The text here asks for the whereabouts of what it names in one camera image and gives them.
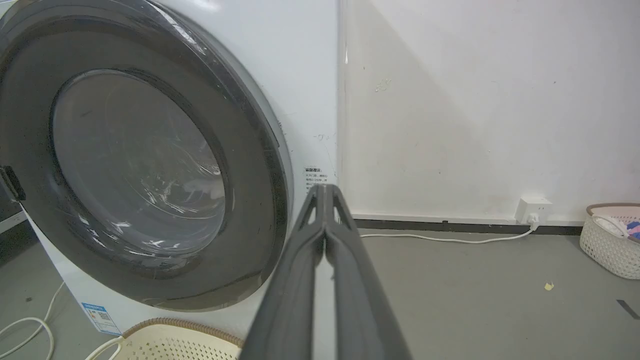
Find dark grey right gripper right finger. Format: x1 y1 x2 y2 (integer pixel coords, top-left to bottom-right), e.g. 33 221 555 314
325 184 413 360

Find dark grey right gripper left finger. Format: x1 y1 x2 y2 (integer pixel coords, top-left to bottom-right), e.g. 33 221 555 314
239 184 327 360

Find round dark washing machine door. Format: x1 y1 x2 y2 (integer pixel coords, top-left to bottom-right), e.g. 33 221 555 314
0 0 294 313

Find white washing machine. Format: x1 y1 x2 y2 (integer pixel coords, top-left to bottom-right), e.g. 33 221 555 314
0 0 346 347

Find cream laundry basket brown rim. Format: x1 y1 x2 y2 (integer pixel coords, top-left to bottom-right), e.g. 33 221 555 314
111 317 246 360

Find blue energy label sticker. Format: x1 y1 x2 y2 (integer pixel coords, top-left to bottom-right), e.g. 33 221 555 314
81 302 122 336

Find white perforated laundry basket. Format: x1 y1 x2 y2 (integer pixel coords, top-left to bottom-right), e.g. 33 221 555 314
579 202 640 281

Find black tape strip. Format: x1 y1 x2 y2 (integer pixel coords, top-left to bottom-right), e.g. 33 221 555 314
616 299 640 321

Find clothes in white basket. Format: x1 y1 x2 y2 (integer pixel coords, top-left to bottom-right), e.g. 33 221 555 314
592 214 640 243

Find white power cable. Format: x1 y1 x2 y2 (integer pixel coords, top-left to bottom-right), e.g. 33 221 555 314
360 213 540 245

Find white wall power socket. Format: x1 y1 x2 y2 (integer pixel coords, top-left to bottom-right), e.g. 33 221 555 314
514 196 554 226

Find white cable on floor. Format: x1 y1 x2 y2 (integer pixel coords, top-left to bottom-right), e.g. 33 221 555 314
0 281 124 360

